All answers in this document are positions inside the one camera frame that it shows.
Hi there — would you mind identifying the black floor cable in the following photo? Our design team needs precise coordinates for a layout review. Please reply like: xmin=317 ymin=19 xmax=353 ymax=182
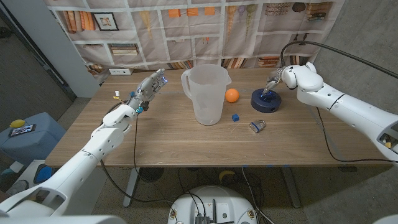
xmin=241 ymin=167 xmax=275 ymax=224

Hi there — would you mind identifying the yellow banana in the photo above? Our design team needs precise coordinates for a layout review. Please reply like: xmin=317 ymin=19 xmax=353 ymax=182
xmin=218 ymin=170 xmax=236 ymax=184

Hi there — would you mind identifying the translucent plastic pitcher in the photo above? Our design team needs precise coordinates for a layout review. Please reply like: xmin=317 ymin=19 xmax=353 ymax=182
xmin=180 ymin=63 xmax=233 ymax=126

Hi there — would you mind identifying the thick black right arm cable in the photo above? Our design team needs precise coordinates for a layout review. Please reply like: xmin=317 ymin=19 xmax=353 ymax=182
xmin=279 ymin=40 xmax=398 ymax=79

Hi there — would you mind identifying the grey table leg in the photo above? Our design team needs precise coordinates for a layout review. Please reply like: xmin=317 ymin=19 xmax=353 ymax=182
xmin=281 ymin=167 xmax=302 ymax=208

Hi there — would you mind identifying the silver blue padlock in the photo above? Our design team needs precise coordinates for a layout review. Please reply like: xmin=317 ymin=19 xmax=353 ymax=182
xmin=249 ymin=119 xmax=267 ymax=134

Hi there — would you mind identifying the printed bookshelf backdrop cloth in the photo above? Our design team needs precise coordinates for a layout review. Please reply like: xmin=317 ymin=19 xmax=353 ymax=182
xmin=43 ymin=0 xmax=346 ymax=85

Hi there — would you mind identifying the white robot torso edge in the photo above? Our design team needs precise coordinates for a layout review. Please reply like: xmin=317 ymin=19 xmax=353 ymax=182
xmin=0 ymin=215 xmax=127 ymax=224

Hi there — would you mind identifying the white platform with blue pads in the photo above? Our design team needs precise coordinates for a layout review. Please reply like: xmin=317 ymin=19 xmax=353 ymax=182
xmin=6 ymin=160 xmax=108 ymax=215

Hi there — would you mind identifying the black round floor fan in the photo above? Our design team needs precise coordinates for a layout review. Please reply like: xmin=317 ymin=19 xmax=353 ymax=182
xmin=139 ymin=167 xmax=165 ymax=183

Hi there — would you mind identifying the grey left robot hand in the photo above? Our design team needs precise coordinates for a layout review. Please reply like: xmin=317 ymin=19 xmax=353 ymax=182
xmin=126 ymin=68 xmax=169 ymax=113

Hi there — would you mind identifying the dark blue pitcher lid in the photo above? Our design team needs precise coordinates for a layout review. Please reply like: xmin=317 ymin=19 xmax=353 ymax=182
xmin=250 ymin=88 xmax=282 ymax=114

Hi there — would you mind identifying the black smartphone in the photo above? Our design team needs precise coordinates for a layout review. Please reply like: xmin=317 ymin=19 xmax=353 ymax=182
xmin=8 ymin=123 xmax=37 ymax=138

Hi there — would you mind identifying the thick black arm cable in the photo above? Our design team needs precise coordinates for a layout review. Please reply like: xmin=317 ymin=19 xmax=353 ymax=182
xmin=279 ymin=40 xmax=398 ymax=79
xmin=99 ymin=101 xmax=175 ymax=206

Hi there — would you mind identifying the white table leg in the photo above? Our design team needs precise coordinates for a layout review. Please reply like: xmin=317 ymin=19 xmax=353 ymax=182
xmin=123 ymin=167 xmax=140 ymax=208

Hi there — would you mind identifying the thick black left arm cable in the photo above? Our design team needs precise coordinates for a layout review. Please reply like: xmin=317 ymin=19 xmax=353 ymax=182
xmin=99 ymin=101 xmax=175 ymax=206

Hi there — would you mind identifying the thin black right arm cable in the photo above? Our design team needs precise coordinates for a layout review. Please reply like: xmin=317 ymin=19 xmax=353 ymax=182
xmin=316 ymin=106 xmax=398 ymax=164

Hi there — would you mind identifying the white wall power outlet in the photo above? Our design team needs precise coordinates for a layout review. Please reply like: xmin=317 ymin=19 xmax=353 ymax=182
xmin=108 ymin=68 xmax=134 ymax=76

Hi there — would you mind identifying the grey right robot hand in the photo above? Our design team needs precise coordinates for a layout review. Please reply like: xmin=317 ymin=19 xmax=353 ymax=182
xmin=262 ymin=67 xmax=284 ymax=96

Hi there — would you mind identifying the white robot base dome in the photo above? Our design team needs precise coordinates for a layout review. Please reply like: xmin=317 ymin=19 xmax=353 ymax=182
xmin=167 ymin=185 xmax=258 ymax=224

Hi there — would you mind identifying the orange ball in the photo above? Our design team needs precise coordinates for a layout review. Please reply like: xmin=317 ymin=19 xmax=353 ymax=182
xmin=224 ymin=88 xmax=240 ymax=104

